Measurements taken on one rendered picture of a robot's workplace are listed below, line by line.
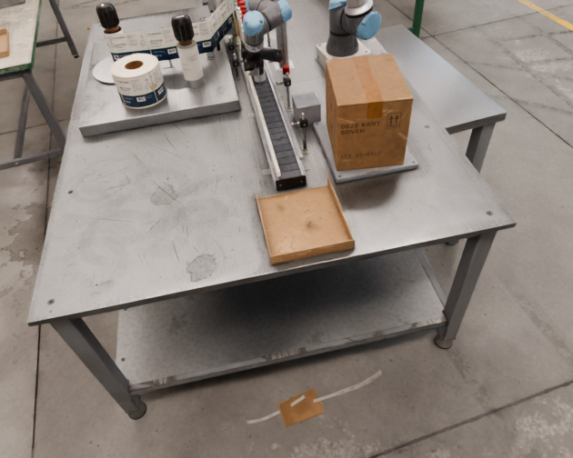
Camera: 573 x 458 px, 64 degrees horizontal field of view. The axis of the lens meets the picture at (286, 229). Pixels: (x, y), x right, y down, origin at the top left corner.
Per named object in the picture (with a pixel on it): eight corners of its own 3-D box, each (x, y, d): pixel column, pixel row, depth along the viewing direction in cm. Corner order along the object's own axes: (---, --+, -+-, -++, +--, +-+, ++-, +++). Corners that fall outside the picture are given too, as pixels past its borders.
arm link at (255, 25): (269, 19, 164) (249, 31, 163) (269, 39, 175) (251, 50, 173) (256, 4, 165) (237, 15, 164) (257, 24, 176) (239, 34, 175)
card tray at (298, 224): (256, 199, 160) (255, 190, 157) (328, 185, 162) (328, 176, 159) (271, 264, 140) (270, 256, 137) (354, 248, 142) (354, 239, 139)
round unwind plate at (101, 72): (95, 58, 230) (95, 56, 230) (157, 48, 233) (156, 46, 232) (90, 89, 210) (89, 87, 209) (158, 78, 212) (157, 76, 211)
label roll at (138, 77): (175, 93, 203) (167, 61, 192) (139, 114, 193) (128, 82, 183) (148, 79, 212) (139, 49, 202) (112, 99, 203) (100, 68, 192)
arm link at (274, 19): (275, -7, 174) (250, 6, 172) (290, 1, 167) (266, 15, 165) (280, 13, 180) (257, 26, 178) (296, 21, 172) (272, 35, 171)
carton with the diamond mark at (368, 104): (326, 123, 184) (325, 59, 165) (386, 117, 184) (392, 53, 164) (336, 172, 164) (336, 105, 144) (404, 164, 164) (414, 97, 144)
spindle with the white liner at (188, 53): (185, 79, 210) (168, 13, 188) (205, 76, 211) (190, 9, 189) (185, 89, 204) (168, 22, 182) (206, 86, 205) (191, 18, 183)
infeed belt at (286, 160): (226, 6, 273) (226, 0, 270) (241, 4, 273) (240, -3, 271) (279, 188, 162) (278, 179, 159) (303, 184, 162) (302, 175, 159)
